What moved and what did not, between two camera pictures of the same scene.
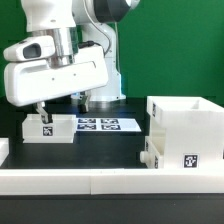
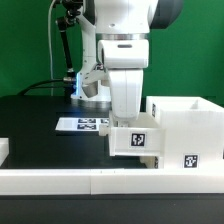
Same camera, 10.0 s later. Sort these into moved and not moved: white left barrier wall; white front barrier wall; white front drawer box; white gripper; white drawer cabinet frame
Moved: white gripper
Not moved: white front barrier wall; white front drawer box; white left barrier wall; white drawer cabinet frame
